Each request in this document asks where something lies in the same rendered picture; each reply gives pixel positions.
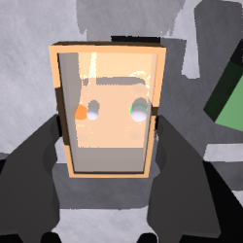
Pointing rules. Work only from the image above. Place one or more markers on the wooden ball-in-hole puzzle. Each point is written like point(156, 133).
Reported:
point(107, 96)

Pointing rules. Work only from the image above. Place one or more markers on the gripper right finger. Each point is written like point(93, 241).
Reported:
point(189, 201)

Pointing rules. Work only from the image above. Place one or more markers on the green rectangular box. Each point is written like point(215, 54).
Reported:
point(225, 105)

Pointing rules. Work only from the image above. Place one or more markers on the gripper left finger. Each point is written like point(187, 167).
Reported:
point(29, 205)

